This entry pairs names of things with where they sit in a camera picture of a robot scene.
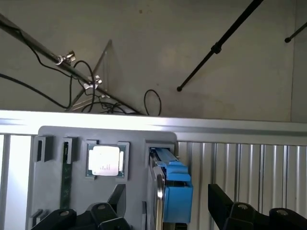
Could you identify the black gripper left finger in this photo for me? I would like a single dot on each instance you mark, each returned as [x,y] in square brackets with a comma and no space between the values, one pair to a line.
[103,215]

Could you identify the silver CPU chip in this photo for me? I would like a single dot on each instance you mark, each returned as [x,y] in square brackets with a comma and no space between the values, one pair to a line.
[105,160]

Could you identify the silver stand brace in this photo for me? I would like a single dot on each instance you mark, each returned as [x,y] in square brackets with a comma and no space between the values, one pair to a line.
[104,51]

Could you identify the dark metal stand pole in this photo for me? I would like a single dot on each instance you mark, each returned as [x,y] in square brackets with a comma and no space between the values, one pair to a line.
[63,59]

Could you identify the black tripod leg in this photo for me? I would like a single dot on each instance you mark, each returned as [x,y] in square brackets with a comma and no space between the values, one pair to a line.
[287,40]
[215,49]

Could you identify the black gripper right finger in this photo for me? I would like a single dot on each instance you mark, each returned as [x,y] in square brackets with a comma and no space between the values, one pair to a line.
[239,215]

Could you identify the green RAM stick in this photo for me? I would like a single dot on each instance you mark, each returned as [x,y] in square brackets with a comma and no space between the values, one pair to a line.
[66,187]

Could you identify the grey parts rack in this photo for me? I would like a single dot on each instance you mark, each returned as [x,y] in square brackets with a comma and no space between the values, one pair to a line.
[136,167]

